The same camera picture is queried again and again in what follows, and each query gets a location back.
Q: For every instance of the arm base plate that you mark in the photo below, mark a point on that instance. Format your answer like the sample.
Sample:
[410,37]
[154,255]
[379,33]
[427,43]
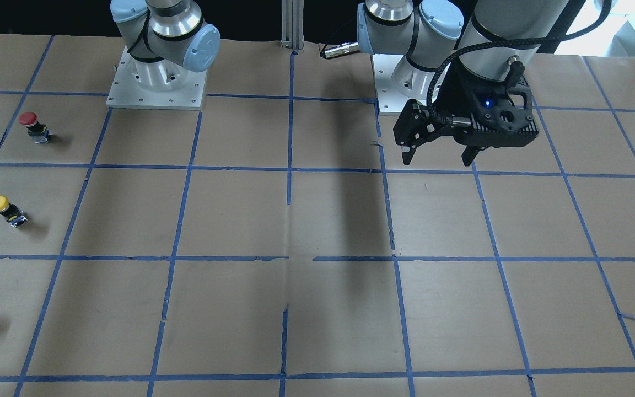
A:
[161,85]
[397,81]

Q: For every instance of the aluminium frame post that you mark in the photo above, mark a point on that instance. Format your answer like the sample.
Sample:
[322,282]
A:
[292,24]

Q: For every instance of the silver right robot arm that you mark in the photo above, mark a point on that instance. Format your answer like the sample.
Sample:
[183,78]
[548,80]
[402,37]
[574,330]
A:
[168,41]

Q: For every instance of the yellow push button switch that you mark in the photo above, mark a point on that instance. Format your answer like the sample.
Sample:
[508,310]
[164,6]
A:
[11,213]

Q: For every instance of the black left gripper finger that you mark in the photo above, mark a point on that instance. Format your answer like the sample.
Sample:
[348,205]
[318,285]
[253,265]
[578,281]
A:
[469,154]
[417,125]

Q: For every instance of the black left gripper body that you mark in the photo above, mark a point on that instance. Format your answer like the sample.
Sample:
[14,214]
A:
[462,95]

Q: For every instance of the red push button switch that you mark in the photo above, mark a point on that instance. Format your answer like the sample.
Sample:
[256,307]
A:
[39,133]

